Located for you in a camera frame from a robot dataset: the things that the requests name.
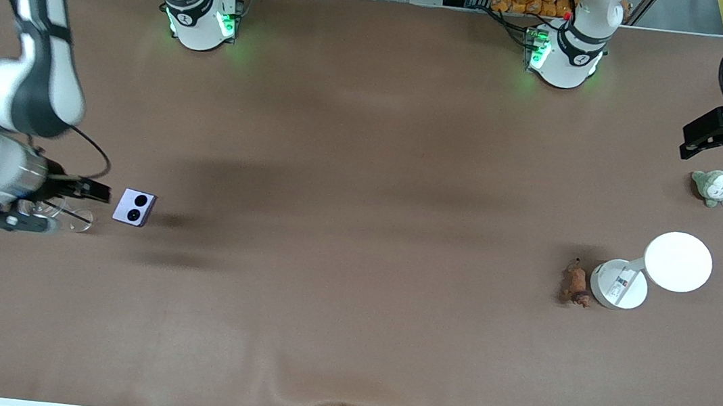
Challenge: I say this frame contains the purple flip phone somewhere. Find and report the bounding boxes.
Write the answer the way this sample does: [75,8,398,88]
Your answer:
[111,186,159,230]

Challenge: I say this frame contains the brown lion statue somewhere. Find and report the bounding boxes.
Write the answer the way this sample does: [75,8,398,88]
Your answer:
[558,256,597,309]

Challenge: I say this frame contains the black drinking straw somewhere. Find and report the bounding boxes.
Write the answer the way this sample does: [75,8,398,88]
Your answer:
[50,202,93,225]

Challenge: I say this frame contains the clear plastic cup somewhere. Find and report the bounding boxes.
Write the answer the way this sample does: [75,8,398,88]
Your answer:
[15,191,96,235]

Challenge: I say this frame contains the grey totoro plush toy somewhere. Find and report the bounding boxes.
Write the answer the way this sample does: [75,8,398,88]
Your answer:
[687,162,723,210]

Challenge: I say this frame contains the white round table lamp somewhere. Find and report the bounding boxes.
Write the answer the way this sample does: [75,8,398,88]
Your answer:
[587,223,717,320]

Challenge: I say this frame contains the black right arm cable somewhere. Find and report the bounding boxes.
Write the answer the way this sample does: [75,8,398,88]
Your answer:
[60,125,116,184]

